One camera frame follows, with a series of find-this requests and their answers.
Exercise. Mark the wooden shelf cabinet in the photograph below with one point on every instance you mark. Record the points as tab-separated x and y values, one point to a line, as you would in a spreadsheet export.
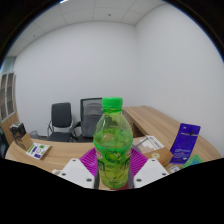
8	113

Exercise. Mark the dark printed box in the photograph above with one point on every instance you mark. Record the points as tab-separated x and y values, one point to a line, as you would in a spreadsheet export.
17	130

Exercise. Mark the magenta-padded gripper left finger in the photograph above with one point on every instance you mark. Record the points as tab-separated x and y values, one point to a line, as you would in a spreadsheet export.
77	172

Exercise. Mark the green drink bottle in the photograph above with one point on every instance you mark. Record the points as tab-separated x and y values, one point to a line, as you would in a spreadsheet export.
112	146

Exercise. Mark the tan cardboard box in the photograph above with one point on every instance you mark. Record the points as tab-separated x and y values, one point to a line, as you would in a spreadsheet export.
26	141

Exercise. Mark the wooden side desk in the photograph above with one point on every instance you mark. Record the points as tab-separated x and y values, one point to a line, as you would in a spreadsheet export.
150	120

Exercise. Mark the purple hanging package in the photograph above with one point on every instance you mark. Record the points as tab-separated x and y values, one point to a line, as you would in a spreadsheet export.
185	143

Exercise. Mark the black office chair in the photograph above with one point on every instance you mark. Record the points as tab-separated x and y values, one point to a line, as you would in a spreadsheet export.
61	116

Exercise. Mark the white green purple leaflet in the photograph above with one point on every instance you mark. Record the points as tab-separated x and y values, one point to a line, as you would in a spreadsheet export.
38	150

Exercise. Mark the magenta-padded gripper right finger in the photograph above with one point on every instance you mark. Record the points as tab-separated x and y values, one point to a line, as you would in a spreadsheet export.
149	171

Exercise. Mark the black mesh chair, grey backrest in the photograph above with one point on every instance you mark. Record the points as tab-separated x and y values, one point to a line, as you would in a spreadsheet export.
88	116

